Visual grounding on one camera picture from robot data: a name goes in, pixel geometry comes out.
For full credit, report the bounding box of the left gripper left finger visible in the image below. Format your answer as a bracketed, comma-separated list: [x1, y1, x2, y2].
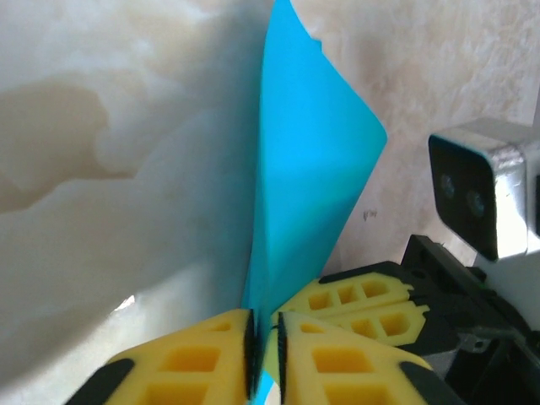
[67, 308, 257, 405]

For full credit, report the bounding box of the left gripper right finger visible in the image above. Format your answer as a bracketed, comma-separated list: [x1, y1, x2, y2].
[269, 310, 465, 405]

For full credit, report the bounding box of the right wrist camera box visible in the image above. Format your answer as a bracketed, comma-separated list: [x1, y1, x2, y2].
[428, 117, 540, 262]

